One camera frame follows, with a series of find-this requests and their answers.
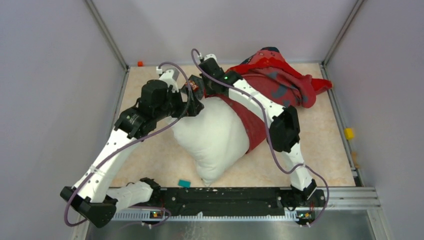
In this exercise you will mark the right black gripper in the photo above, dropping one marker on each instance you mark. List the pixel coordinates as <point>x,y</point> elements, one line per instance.
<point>207,91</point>

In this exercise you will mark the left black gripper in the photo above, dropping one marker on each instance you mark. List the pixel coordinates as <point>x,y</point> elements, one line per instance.
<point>184,106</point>

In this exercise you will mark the white pillow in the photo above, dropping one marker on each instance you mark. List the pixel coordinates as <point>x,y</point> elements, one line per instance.
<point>216,138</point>

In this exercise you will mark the red patterned pillowcase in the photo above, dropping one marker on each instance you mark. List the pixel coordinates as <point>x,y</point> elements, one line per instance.
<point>269,73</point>

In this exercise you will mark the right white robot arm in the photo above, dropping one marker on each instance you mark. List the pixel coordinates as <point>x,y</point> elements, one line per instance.
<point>282,123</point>

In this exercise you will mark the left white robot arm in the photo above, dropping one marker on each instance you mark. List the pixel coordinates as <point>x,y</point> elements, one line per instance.
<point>158,108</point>

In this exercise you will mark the teal small block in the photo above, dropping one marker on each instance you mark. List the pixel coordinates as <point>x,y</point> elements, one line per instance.
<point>184,183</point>

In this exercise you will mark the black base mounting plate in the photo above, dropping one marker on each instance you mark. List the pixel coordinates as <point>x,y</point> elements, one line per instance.
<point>233,201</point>

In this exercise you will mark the yellow small block right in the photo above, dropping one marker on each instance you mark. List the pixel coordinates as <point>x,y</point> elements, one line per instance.
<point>349,133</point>

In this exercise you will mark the wooden peg lower right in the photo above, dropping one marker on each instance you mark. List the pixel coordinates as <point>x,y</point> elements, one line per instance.
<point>354,157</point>

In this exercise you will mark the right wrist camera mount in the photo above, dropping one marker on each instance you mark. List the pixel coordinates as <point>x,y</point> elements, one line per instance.
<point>203,58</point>

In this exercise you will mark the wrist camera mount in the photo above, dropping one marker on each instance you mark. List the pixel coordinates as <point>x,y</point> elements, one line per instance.
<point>203,58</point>
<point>170,77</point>

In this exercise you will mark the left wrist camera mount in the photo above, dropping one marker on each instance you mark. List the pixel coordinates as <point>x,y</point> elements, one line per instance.
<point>170,77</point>

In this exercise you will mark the aluminium front rail frame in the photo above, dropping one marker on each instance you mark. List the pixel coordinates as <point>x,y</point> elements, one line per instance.
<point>336,199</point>

